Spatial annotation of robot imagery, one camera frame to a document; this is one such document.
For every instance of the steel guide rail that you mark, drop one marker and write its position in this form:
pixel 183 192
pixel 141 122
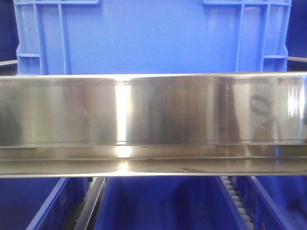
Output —
pixel 85 214

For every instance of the stainless steel shelf beam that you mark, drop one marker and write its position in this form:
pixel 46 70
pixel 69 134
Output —
pixel 153 124

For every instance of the dark blue bin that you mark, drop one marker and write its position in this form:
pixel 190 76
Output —
pixel 276 202
pixel 168 203
pixel 39 203

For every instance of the light blue ribbed crate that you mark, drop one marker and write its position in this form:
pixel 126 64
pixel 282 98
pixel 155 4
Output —
pixel 151 36

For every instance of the white roller conveyor track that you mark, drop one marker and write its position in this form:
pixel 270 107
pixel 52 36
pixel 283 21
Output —
pixel 237 201

